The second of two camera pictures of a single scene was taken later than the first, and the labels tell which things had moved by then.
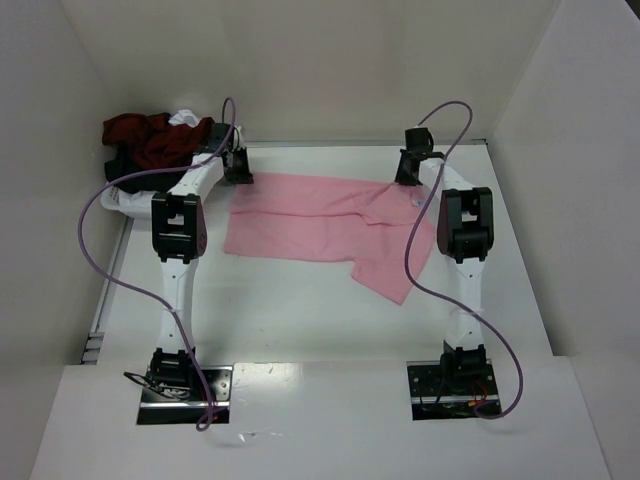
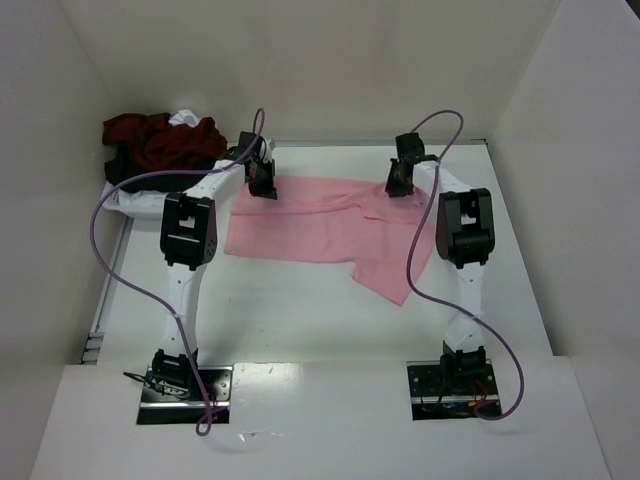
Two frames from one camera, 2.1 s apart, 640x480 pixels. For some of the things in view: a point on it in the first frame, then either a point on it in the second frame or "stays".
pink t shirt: (369, 224) stays
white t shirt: (184, 116) stays
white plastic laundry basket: (138, 205) stays
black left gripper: (238, 170) -> (261, 179)
